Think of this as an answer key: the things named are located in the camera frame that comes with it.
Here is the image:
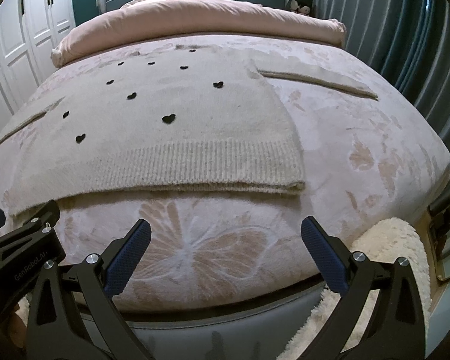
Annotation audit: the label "pink butterfly pattern bedspread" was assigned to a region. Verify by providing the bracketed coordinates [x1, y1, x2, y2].
[0, 34, 450, 311]

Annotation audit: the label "cream fluffy rug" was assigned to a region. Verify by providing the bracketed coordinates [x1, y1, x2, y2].
[280, 216, 431, 359]

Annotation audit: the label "white panelled wardrobe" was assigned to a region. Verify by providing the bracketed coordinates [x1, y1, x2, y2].
[0, 0, 75, 132]

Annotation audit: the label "teal striped curtain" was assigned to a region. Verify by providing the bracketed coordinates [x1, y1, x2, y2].
[313, 0, 450, 213]

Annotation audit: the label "pink folded duvet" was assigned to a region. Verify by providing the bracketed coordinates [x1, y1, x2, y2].
[51, 0, 346, 68]

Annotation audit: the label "plush toys on nightstand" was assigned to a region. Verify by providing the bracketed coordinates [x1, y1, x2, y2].
[289, 0, 311, 16]

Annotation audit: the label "beige knit sweater black hearts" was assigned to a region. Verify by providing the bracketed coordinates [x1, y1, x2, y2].
[1, 46, 375, 215]

